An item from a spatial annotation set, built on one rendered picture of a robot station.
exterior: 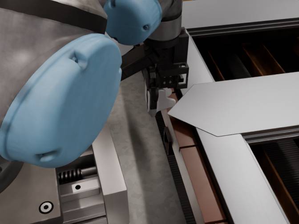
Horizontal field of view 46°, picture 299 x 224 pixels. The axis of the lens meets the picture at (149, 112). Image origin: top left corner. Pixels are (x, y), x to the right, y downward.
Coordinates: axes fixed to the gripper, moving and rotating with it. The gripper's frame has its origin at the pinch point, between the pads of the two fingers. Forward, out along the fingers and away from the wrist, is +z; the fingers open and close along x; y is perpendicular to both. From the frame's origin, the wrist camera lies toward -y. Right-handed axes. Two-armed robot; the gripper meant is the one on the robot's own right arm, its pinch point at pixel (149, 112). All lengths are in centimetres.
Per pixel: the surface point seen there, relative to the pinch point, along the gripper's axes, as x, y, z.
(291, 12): 38, 54, 1
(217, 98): 2.4, 17.0, 0.7
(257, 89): 3.8, 27.6, 0.8
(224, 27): 35.0, 30.5, 1.7
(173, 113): -0.8, 5.4, 0.7
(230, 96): 2.5, 20.1, 0.7
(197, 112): -1.4, 10.9, 0.7
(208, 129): -7.1, 11.5, 0.7
